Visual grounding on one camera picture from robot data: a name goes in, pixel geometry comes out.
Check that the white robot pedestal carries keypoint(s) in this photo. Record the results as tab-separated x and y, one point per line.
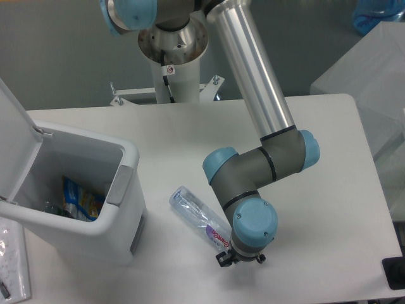
174	57

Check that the blue plastic bag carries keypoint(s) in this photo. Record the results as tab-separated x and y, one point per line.
368	14

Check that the clear plastic water bottle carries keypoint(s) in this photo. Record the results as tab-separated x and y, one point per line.
205	221

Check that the white paper in sleeve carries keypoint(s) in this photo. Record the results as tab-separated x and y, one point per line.
15	277

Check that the white trash can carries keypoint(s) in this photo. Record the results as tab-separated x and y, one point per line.
102	164

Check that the blue snack wrapper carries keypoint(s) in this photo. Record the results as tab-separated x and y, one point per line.
80	203

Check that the translucent plastic box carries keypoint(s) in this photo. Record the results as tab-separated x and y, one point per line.
372	72

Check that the black device at edge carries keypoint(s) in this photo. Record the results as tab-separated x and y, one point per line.
394	272

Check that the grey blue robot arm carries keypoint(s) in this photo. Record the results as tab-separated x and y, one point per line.
279	150

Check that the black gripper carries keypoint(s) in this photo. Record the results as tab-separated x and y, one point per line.
226	258

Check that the white trash can lid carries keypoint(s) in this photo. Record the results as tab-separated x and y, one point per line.
25	156

